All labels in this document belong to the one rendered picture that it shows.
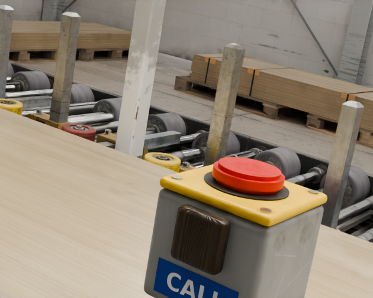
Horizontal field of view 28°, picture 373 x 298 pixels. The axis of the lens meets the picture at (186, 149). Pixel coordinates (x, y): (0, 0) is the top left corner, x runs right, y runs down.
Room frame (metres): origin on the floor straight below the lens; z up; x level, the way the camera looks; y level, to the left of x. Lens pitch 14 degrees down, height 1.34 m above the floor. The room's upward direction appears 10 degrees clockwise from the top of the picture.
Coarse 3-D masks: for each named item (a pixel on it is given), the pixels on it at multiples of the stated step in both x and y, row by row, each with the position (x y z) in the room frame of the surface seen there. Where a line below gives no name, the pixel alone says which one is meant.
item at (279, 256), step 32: (160, 192) 0.38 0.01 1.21; (192, 192) 0.37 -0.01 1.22; (224, 192) 0.37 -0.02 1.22; (288, 192) 0.39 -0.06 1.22; (160, 224) 0.38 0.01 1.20; (256, 224) 0.35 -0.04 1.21; (288, 224) 0.37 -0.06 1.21; (320, 224) 0.40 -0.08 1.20; (160, 256) 0.38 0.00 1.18; (256, 256) 0.35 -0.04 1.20; (288, 256) 0.37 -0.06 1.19; (256, 288) 0.35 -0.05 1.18; (288, 288) 0.38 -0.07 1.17
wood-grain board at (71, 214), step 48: (0, 144) 1.47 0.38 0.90; (48, 144) 1.53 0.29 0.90; (96, 144) 1.60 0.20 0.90; (0, 192) 1.19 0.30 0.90; (48, 192) 1.23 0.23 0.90; (96, 192) 1.27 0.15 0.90; (144, 192) 1.32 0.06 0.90; (0, 240) 0.99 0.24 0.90; (48, 240) 1.02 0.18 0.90; (96, 240) 1.05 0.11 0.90; (144, 240) 1.09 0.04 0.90; (336, 240) 1.24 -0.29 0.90; (0, 288) 0.85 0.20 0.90; (48, 288) 0.87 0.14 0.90; (96, 288) 0.89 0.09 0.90; (336, 288) 1.03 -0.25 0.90
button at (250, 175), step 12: (216, 168) 0.39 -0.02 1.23; (228, 168) 0.38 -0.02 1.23; (240, 168) 0.39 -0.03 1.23; (252, 168) 0.39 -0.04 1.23; (264, 168) 0.40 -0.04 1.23; (276, 168) 0.40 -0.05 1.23; (216, 180) 0.39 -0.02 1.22; (228, 180) 0.38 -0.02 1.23; (240, 180) 0.38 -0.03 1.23; (252, 180) 0.38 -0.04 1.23; (264, 180) 0.38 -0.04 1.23; (276, 180) 0.38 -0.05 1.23; (252, 192) 0.38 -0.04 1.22; (264, 192) 0.38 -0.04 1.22
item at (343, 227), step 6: (114, 132) 2.41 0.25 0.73; (180, 150) 2.28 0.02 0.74; (372, 210) 1.97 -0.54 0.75; (360, 216) 1.91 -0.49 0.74; (366, 216) 1.94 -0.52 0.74; (372, 216) 1.96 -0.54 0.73; (348, 222) 1.84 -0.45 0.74; (354, 222) 1.86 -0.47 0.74; (360, 222) 1.90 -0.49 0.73; (336, 228) 1.77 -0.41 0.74; (342, 228) 1.80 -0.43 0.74; (348, 228) 1.83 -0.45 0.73
